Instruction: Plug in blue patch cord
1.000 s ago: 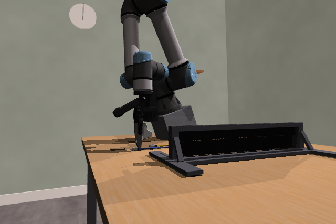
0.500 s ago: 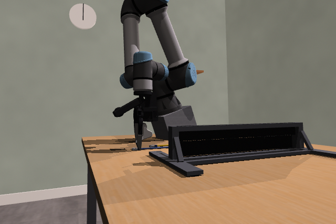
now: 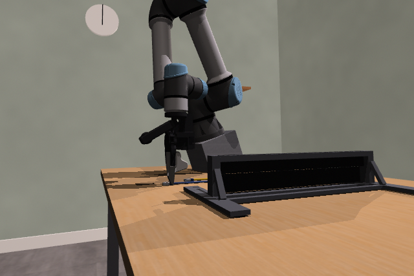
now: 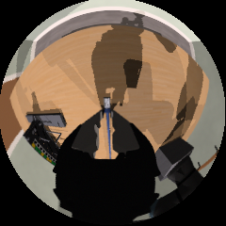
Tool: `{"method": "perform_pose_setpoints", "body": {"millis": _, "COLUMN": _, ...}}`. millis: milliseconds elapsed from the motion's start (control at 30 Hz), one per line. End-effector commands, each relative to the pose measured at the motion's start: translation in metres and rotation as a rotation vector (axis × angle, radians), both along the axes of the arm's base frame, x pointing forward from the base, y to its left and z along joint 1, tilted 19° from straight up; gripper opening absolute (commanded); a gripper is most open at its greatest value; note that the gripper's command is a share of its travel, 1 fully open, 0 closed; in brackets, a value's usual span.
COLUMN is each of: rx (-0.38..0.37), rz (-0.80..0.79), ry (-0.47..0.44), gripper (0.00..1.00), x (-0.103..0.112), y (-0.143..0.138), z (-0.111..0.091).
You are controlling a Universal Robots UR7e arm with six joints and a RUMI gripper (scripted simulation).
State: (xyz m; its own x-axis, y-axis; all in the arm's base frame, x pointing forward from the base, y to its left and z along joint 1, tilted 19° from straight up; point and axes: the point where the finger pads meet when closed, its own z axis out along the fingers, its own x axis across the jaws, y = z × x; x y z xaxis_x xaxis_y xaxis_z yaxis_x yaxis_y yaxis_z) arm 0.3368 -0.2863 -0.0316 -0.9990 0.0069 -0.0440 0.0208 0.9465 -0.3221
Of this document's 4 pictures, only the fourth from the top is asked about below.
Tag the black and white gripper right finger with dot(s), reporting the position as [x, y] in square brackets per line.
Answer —
[129, 140]

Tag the black network port rack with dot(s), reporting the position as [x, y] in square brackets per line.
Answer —
[37, 135]

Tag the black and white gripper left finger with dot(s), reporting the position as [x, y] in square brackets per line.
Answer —
[84, 138]

